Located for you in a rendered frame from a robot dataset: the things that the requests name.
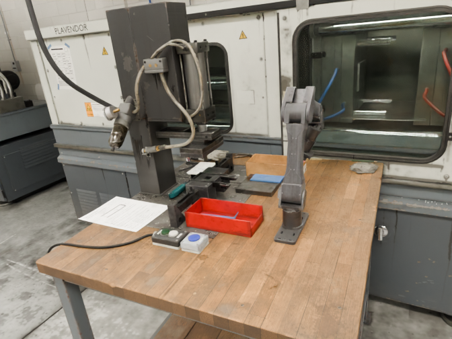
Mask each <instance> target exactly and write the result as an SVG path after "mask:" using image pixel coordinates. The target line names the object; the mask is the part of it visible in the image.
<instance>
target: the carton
mask: <svg viewBox="0 0 452 339"><path fill-rule="evenodd" d="M286 167H287V155H267V154H254V155H252V156H251V157H250V158H249V159H248V160H247V161H246V176H249V175H250V174H266V175H274V176H284V175H285V172H286ZM305 171H306V163H305V162H304V163H303V172H304V173H305Z"/></svg>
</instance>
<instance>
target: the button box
mask: <svg viewBox="0 0 452 339"><path fill-rule="evenodd" d="M163 229H169V232H170V231H177V232H178V234H177V235H175V236H169V234H166V235H162V234H161V231H162V230H163ZM187 235H188V232H187V231H182V230H178V229H171V228H167V227H162V228H161V229H160V230H159V231H155V232H154V233H149V234H146V235H143V236H141V237H139V238H137V239H134V240H132V241H128V242H125V243H120V244H115V245H110V246H85V245H79V244H74V243H57V244H54V245H53V246H51V247H50V248H49V249H48V251H47V253H49V252H50V251H51V249H53V248H54V247H56V246H60V245H64V246H75V247H80V248H93V249H105V248H115V247H119V246H125V245H128V244H131V243H134V242H136V241H139V240H141V239H143V238H145V237H149V236H151V240H152V242H153V245H157V246H163V247H167V248H172V249H176V250H179V249H180V248H181V245H180V242H181V241H182V240H183V239H184V238H185V237H186V236H187Z"/></svg>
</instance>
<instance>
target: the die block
mask: <svg viewBox="0 0 452 339"><path fill-rule="evenodd" d="M217 182H225V183H230V180H222V179H221V178H220V179H219V180H218V181H217ZM192 189H197V190H198V193H199V197H198V198H197V199H196V200H195V201H194V202H196V201H197V200H198V199H199V198H212V199H217V195H216V191H217V192H225V191H226V189H222V188H214V187H213V186H211V187H210V188H209V189H208V190H206V189H200V188H192Z"/></svg>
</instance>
